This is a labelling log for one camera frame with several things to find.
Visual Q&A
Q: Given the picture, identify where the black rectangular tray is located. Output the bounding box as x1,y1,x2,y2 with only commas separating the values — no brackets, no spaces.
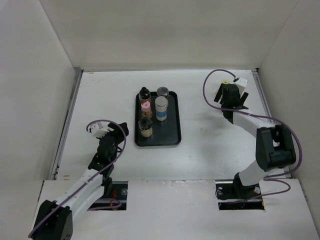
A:
134,91,182,147

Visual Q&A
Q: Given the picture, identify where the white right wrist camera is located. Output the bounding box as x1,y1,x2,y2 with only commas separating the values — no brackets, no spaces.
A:
233,77,248,94

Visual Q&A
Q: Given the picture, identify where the yellow cap condiment bottle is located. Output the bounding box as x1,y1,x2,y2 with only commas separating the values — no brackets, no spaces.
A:
221,79,233,85

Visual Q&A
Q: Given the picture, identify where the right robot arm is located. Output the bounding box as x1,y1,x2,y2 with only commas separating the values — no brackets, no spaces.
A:
214,83,296,198

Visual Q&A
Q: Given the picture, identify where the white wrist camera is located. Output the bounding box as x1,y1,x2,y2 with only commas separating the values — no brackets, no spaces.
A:
89,122,109,139
233,77,248,94

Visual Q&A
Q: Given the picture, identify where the silver lid blue label jar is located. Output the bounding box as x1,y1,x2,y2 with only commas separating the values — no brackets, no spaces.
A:
155,96,168,121

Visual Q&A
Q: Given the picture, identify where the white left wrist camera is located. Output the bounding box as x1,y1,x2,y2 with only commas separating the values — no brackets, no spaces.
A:
89,122,109,139

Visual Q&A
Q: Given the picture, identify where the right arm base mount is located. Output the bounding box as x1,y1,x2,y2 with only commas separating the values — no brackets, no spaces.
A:
215,175,265,211

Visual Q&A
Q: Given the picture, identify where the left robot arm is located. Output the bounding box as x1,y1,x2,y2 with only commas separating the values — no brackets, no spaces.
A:
28,119,129,240

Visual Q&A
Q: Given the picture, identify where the black knob grinder bottle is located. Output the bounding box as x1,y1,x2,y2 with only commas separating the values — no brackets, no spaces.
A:
138,117,153,138

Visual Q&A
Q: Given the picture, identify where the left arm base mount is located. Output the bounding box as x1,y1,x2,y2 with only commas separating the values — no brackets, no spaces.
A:
88,177,129,211

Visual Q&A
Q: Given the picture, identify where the black knob spice bottle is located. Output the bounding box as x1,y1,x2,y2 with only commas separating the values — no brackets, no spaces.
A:
138,86,151,103

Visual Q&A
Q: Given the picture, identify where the pink cap spice bottle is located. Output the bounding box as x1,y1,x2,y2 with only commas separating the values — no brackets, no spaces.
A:
140,100,153,119

